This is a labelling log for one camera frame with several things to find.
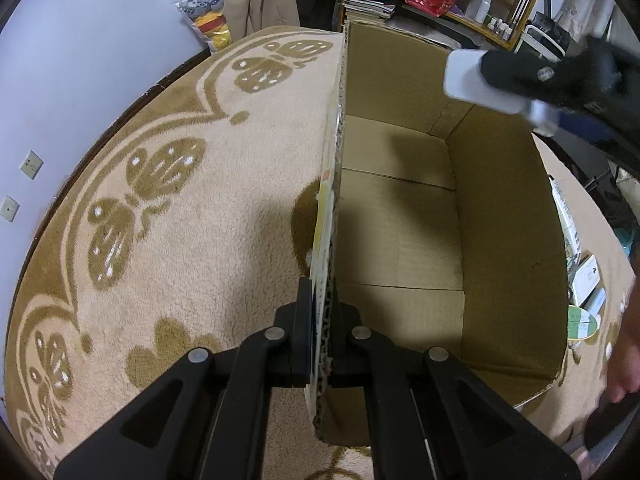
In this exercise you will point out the white rolling cart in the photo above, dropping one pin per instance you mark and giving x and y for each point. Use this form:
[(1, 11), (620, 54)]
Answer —
[(542, 35)]

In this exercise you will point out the cream duvet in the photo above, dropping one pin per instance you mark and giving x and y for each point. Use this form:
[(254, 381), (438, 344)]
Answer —
[(585, 12)]

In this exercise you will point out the white tube bottle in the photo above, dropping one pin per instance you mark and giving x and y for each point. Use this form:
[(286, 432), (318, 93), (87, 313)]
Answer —
[(567, 225)]

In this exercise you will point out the stack of books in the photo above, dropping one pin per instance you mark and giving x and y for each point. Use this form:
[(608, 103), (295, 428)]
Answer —
[(367, 7)]

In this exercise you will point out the white plastic bottle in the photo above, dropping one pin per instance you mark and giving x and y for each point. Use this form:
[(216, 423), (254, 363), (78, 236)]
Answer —
[(475, 5)]

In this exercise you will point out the bag of plush toys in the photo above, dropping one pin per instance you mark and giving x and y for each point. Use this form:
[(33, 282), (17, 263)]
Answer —
[(205, 10)]

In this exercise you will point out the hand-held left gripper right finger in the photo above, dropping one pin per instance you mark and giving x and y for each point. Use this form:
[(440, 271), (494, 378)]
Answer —
[(345, 350)]

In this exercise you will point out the beige patterned blanket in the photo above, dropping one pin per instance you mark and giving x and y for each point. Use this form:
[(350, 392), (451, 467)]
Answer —
[(200, 240)]

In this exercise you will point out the white plastic device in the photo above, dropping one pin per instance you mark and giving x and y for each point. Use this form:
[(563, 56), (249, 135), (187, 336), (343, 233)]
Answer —
[(584, 275)]

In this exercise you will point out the row of small bottles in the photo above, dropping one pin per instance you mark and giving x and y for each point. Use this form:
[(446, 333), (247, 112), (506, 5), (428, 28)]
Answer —
[(500, 27)]

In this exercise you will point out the cardboard box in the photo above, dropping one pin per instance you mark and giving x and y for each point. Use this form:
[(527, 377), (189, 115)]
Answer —
[(400, 220)]

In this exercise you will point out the dark rounded object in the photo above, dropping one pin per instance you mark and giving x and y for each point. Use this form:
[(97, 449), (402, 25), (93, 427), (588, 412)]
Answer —
[(607, 430)]

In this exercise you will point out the person's bare leg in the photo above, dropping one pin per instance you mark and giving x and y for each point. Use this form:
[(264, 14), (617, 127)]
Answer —
[(625, 350)]

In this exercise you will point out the green round disc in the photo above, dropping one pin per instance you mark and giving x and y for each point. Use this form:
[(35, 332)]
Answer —
[(582, 327)]

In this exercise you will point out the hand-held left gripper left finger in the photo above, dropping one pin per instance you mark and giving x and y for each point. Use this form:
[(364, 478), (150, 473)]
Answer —
[(302, 345)]

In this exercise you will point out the teal plastic object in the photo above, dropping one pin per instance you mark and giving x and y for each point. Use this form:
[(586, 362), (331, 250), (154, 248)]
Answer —
[(625, 239)]

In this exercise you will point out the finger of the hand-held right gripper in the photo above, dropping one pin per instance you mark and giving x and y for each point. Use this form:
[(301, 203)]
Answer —
[(525, 72), (585, 127)]

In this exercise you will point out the wall outlet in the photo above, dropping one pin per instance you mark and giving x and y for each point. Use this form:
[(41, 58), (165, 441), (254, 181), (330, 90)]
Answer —
[(9, 208), (31, 164)]

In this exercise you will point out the white rounded power bank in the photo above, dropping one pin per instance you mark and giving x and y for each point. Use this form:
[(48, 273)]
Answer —
[(467, 85)]

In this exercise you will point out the grey-blue oblong case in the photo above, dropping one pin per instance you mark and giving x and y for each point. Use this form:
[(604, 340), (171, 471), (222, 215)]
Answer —
[(595, 305)]

